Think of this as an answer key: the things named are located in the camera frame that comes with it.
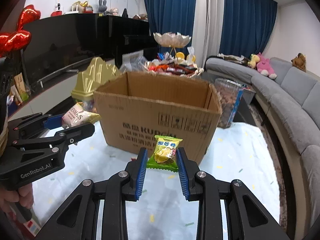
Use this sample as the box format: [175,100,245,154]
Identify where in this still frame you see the grey toy storage bin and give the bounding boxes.
[242,85,256,105]

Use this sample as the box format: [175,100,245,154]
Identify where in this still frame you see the person's left hand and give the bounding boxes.
[0,184,34,213]

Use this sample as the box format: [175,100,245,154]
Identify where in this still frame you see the green durian candy packet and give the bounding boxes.
[146,135,183,172]

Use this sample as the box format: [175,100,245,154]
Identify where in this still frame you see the white sheer curtain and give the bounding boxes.
[191,0,225,67]

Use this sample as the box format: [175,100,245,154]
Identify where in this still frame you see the left blue curtain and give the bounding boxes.
[141,0,198,55]

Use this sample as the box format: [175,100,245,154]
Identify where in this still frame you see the grey bunny plush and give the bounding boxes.
[98,0,107,14]

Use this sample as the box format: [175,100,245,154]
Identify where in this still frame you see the right blue curtain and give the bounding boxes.
[219,0,278,57]

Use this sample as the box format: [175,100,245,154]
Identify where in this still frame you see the red heart balloon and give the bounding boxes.
[1,4,41,57]

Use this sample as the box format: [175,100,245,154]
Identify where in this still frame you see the brown cardboard box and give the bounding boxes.
[94,72,222,163]

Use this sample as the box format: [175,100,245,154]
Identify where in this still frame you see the clear jar of nuts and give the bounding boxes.
[214,78,244,128]

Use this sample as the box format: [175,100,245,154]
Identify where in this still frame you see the Denmas cookie bag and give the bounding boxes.
[61,102,100,128]

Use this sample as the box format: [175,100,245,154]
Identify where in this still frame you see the black television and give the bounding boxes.
[22,14,101,86]

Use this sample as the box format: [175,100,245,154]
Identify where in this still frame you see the grey sectional sofa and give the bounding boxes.
[204,56,319,239]

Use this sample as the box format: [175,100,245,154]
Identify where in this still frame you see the black piano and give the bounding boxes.
[97,15,159,67]

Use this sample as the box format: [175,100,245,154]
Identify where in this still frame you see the blue curtain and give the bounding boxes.
[219,0,278,57]
[141,0,198,55]

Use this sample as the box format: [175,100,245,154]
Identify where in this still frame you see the two-tier white snack stand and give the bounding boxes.
[143,32,204,78]

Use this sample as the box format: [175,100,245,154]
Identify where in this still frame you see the yellow plush toy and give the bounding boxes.
[247,54,260,69]

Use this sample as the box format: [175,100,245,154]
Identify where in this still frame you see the pink plush toy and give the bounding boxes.
[257,53,277,80]

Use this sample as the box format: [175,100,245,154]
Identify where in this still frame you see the brown plush on sofa back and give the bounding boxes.
[291,53,306,72]

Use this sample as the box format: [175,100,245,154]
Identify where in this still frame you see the gold tree-shaped box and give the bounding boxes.
[71,57,121,102]

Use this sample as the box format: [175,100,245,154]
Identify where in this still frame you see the white TV cabinet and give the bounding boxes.
[7,58,116,123]

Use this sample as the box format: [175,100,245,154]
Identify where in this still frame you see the clothes pile on sofa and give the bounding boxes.
[217,53,250,65]

